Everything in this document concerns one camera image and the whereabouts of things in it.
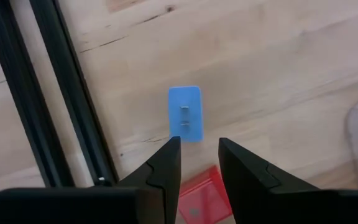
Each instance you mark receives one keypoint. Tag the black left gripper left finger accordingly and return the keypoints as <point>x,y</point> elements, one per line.
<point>163,174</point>

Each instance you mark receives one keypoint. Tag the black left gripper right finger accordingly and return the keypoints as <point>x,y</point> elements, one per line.
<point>244,180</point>

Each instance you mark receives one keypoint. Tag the small blue plug charger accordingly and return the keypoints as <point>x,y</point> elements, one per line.
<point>185,102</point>

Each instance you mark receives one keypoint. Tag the red rectangular block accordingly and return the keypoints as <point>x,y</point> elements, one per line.
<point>204,199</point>

